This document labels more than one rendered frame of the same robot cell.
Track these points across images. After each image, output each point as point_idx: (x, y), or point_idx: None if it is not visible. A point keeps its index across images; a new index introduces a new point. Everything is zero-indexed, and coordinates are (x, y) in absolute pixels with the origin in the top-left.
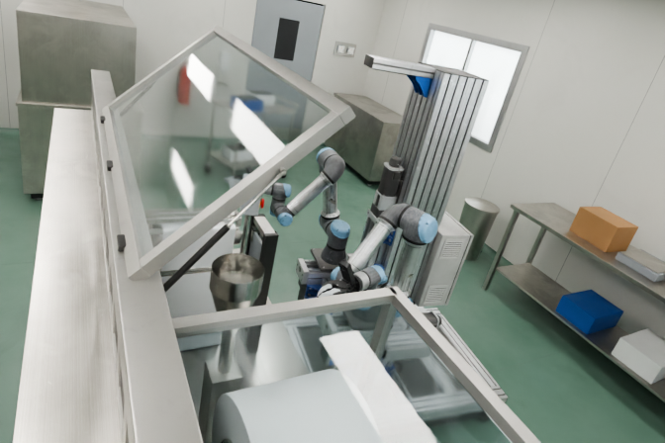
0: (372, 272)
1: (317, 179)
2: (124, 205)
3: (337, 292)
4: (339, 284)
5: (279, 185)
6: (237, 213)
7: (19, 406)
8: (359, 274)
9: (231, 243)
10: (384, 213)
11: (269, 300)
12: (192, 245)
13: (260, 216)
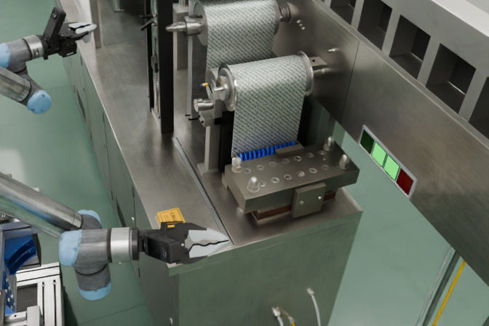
0: (12, 41)
1: (3, 176)
2: None
3: (73, 22)
4: (65, 30)
5: (92, 230)
6: None
7: None
8: (33, 36)
9: (191, 1)
10: None
11: (128, 167)
12: None
13: None
